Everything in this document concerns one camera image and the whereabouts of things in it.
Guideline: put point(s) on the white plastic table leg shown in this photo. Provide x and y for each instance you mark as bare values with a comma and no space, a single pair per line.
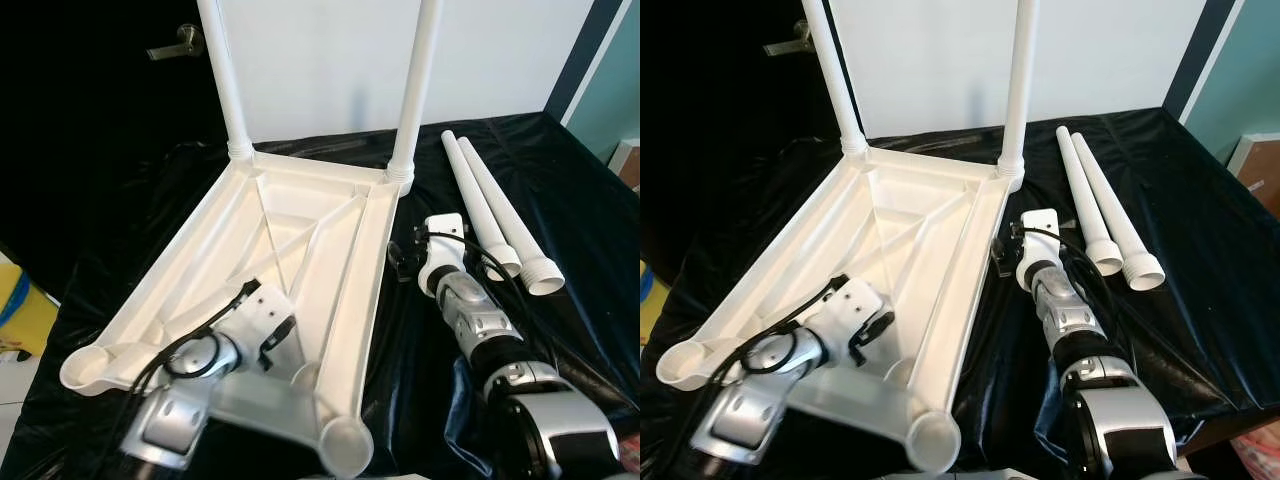
503,210
1022,80
420,80
225,80
476,200
1113,210
830,80
1085,200

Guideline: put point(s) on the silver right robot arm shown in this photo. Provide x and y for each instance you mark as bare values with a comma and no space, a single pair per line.
480,320
1075,320

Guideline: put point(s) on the black plastic table cover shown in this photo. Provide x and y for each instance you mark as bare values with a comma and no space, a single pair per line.
1210,300
580,300

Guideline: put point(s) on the red object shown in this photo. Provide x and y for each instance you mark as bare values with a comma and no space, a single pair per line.
1258,450

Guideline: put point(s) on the yellow bin with blue band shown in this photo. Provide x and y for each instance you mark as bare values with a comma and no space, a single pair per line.
652,305
25,315

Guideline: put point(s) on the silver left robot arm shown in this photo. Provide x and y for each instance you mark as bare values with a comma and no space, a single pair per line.
770,400
180,410

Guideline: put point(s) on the white plastic table top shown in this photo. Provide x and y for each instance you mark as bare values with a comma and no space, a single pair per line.
950,270
340,290

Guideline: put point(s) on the black door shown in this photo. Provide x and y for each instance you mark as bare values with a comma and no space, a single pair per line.
720,150
80,150

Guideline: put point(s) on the dark grey window frame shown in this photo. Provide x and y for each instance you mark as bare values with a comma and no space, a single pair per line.
580,60
1200,55

